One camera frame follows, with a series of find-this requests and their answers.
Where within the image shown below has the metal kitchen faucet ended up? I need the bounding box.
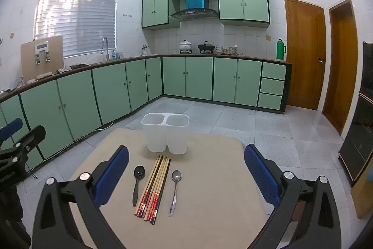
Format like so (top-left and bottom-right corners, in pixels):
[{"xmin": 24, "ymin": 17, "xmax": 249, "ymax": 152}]
[{"xmin": 100, "ymin": 37, "xmax": 111, "ymax": 61}]

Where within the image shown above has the black plastic spoon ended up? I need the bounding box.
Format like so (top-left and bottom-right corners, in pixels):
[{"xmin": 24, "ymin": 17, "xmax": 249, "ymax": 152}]
[{"xmin": 132, "ymin": 165, "xmax": 145, "ymax": 207}]

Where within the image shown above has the dark glass-front cabinet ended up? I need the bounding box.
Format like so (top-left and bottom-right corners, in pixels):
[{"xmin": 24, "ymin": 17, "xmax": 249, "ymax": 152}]
[{"xmin": 338, "ymin": 41, "xmax": 373, "ymax": 187}]

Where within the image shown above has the green base cabinet unit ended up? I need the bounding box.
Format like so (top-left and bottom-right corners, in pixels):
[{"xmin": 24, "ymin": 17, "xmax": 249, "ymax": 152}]
[{"xmin": 0, "ymin": 54, "xmax": 293, "ymax": 176}]

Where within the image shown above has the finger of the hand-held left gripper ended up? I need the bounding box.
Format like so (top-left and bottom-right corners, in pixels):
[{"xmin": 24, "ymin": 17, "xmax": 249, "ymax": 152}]
[
  {"xmin": 0, "ymin": 118, "xmax": 23, "ymax": 142},
  {"xmin": 12, "ymin": 125, "xmax": 46, "ymax": 174}
]

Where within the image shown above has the brown wooden door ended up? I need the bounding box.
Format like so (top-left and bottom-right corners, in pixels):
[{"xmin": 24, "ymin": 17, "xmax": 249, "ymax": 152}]
[
  {"xmin": 322, "ymin": 0, "xmax": 359, "ymax": 136},
  {"xmin": 284, "ymin": 0, "xmax": 326, "ymax": 111}
]

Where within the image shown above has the white twin utensil holder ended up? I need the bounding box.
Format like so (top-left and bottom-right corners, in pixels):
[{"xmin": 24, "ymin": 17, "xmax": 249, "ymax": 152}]
[{"xmin": 141, "ymin": 113, "xmax": 190, "ymax": 154}]

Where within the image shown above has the white window blind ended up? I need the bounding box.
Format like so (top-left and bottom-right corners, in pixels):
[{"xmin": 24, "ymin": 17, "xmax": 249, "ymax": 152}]
[{"xmin": 34, "ymin": 0, "xmax": 119, "ymax": 58}]

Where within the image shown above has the green cabinet drawer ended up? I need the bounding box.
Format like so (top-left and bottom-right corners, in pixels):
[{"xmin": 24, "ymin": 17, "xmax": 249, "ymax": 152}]
[
  {"xmin": 258, "ymin": 93, "xmax": 283, "ymax": 110},
  {"xmin": 260, "ymin": 78, "xmax": 285, "ymax": 96},
  {"xmin": 262, "ymin": 62, "xmax": 287, "ymax": 81}
]

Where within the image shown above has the wooden board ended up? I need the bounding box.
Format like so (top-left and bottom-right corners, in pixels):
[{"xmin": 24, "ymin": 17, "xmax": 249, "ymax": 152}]
[{"xmin": 20, "ymin": 35, "xmax": 65, "ymax": 84}]

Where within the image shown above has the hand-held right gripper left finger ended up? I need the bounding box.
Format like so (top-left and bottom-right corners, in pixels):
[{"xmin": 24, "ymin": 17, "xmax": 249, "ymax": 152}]
[{"xmin": 31, "ymin": 145, "xmax": 129, "ymax": 249}]

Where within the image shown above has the dark cloth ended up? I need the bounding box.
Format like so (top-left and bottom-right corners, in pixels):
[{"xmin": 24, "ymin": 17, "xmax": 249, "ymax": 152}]
[{"xmin": 57, "ymin": 63, "xmax": 91, "ymax": 73}]

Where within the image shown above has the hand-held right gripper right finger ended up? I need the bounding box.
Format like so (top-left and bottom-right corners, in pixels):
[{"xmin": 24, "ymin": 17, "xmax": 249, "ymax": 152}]
[{"xmin": 244, "ymin": 144, "xmax": 342, "ymax": 249}]

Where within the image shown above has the white cooking pot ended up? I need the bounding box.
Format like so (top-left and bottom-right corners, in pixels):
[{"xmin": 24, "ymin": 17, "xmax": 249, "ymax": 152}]
[{"xmin": 179, "ymin": 39, "xmax": 193, "ymax": 53}]

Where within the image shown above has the cardboard box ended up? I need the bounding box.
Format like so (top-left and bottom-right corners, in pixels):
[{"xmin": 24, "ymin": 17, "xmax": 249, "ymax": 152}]
[{"xmin": 351, "ymin": 179, "xmax": 373, "ymax": 219}]

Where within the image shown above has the white device on board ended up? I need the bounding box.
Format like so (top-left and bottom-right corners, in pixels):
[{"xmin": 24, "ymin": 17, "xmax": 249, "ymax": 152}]
[{"xmin": 34, "ymin": 43, "xmax": 51, "ymax": 64}]

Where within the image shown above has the light wooden patterned chopstick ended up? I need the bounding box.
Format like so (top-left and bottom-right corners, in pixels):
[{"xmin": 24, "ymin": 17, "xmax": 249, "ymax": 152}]
[
  {"xmin": 134, "ymin": 155, "xmax": 160, "ymax": 215},
  {"xmin": 145, "ymin": 157, "xmax": 166, "ymax": 221}
]

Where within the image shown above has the metal spoon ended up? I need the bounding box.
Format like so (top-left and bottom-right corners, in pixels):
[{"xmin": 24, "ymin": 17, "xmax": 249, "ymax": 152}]
[{"xmin": 169, "ymin": 170, "xmax": 183, "ymax": 217}]

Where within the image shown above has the black wok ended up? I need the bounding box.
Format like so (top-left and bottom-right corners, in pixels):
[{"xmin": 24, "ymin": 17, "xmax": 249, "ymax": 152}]
[{"xmin": 197, "ymin": 41, "xmax": 216, "ymax": 53}]

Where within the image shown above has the black range hood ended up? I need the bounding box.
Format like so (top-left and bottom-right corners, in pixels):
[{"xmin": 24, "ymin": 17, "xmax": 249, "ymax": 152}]
[{"xmin": 170, "ymin": 8, "xmax": 219, "ymax": 22}]

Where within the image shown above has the green thermos flask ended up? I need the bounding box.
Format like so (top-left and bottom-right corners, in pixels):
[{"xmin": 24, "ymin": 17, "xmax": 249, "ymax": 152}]
[{"xmin": 276, "ymin": 38, "xmax": 287, "ymax": 60}]

